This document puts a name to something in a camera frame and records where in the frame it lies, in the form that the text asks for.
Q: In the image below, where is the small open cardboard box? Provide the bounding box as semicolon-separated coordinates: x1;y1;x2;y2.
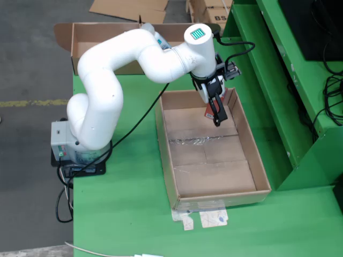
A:
186;0;233;24

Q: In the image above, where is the thin beige cable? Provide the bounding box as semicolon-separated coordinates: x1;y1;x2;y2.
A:
59;168;74;211

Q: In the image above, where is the black cable tangle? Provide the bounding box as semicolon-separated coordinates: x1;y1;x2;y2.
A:
310;34;343;142

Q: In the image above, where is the cardboard box BS print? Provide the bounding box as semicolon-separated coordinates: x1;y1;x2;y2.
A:
203;5;230;29

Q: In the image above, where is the shallow cardboard tray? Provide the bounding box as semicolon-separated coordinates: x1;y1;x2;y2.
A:
155;87;272;211

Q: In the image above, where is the black power cable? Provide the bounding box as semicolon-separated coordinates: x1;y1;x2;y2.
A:
55;163;75;223

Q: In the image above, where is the grey robot base box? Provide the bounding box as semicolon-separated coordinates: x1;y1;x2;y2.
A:
50;122;71;161

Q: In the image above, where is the flat cardboard sheet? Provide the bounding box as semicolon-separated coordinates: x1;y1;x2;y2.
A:
88;0;169;24

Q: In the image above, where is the long black camera cable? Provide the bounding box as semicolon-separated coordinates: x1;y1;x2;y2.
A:
68;82;170;185

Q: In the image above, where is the green metal shelf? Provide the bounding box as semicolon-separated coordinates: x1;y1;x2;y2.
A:
221;0;343;192

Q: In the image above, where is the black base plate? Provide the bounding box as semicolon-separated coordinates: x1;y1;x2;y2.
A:
50;149;107;178

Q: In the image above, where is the divided cardboard box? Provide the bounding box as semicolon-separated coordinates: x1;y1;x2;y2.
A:
53;22;221;76

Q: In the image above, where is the red carton box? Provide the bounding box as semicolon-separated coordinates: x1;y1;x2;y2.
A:
204;88;229;120

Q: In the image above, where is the white cable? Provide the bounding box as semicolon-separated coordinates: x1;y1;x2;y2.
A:
64;241;135;257

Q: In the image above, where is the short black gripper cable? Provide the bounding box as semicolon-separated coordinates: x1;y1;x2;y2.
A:
213;29;256;65

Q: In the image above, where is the white plastic bottle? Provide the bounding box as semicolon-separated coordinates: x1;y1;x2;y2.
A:
141;22;172;50

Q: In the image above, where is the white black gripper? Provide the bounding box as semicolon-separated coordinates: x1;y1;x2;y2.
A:
190;70;229;127

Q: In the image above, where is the black monitor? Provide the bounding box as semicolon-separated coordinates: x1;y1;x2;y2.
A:
277;0;343;62

